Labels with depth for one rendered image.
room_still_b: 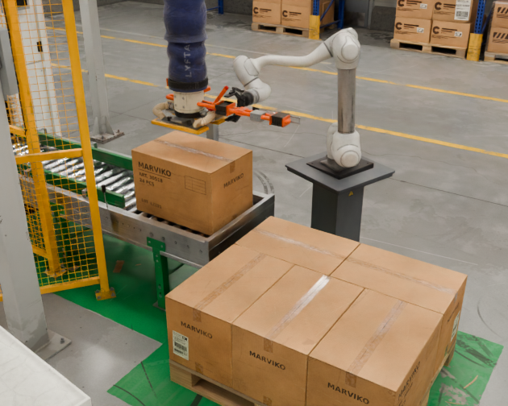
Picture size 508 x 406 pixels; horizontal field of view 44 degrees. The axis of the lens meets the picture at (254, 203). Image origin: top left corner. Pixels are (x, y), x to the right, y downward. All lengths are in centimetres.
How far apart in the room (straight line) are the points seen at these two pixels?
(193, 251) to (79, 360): 87
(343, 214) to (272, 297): 110
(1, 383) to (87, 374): 155
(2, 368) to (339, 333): 146
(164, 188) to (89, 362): 106
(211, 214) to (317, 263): 65
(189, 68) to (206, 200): 72
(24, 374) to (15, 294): 149
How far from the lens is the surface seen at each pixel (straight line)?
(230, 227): 355
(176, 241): 357
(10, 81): 311
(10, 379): 206
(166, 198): 369
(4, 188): 326
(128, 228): 381
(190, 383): 336
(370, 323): 296
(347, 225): 407
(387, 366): 274
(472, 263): 460
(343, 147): 363
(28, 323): 366
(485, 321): 405
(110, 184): 436
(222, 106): 341
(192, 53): 344
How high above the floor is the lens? 233
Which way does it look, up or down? 27 degrees down
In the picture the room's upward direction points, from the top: straight up
